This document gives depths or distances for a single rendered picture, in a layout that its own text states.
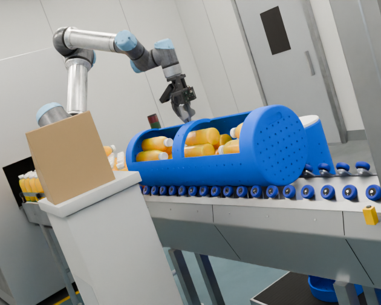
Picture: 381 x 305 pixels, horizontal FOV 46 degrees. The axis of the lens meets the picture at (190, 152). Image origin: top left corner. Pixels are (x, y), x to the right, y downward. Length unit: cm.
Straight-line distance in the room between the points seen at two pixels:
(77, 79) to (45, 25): 470
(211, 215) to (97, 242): 47
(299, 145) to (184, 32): 607
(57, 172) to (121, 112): 524
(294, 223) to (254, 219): 18
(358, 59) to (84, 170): 107
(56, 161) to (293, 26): 450
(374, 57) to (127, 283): 120
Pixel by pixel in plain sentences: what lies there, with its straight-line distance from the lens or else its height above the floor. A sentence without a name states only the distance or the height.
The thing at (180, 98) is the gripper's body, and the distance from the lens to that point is 187.
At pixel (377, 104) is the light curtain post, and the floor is 126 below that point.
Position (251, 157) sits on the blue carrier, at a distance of 150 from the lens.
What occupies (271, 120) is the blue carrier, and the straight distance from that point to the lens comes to 157.
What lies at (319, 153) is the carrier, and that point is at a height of 89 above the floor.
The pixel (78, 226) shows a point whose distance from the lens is 163.
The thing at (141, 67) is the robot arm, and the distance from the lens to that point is 190.
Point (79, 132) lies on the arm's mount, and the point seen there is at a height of 136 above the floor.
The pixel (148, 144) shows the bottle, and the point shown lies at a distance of 217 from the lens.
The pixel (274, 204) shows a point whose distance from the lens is 156.
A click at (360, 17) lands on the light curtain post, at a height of 142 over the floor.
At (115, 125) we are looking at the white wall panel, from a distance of 679.
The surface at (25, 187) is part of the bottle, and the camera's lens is 372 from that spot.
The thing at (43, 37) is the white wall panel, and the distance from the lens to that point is 669.
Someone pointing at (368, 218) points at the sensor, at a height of 92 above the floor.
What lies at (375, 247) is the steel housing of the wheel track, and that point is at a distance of 138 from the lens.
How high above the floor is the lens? 143
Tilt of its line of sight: 10 degrees down
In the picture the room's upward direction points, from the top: 19 degrees counter-clockwise
